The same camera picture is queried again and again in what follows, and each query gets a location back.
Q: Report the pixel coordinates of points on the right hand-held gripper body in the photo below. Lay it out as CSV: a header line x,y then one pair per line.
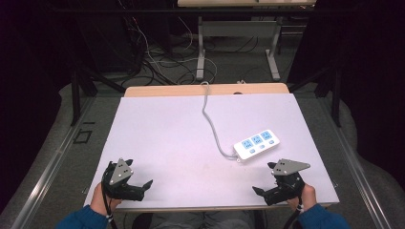
x,y
288,183

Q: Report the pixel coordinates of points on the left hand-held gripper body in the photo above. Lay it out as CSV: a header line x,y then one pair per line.
x,y
118,178

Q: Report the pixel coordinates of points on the person's right hand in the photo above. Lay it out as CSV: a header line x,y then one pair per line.
x,y
307,197

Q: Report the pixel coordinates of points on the person's left hand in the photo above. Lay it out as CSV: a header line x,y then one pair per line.
x,y
99,202

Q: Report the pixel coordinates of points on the white table mat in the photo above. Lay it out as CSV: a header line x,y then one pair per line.
x,y
172,146

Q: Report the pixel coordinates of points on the white power strip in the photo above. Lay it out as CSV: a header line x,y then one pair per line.
x,y
256,144

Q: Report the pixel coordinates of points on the person's legs grey trousers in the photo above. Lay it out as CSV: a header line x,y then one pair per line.
x,y
203,220

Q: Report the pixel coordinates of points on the black metal stand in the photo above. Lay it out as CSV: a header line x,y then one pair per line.
x,y
336,95
76,95

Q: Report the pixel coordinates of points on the black curtain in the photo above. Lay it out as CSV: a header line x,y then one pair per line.
x,y
28,47
372,63

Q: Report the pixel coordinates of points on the aluminium floor rail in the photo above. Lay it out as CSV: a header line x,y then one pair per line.
x,y
356,165
47,173

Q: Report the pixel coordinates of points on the white metal desk frame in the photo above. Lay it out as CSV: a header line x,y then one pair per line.
x,y
238,28

